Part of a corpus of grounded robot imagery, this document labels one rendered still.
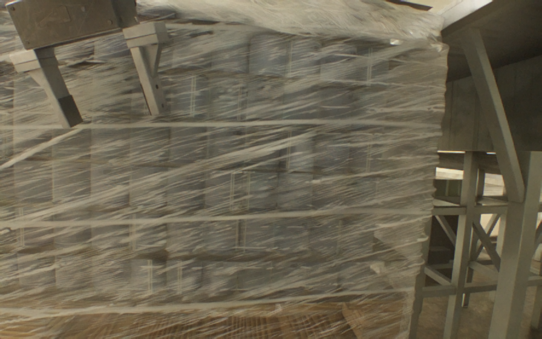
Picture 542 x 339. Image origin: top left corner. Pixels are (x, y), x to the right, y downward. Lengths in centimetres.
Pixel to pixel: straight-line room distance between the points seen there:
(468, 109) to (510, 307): 54
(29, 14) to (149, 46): 13
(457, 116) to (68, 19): 97
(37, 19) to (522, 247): 92
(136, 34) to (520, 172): 74
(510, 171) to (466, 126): 29
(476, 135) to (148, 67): 85
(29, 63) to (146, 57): 15
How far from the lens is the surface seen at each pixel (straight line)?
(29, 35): 42
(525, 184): 76
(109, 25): 36
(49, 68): 44
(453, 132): 101
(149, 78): 36
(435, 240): 184
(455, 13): 63
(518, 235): 78
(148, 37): 34
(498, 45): 88
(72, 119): 44
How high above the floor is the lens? 80
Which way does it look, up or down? 5 degrees down
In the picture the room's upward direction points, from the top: 2 degrees clockwise
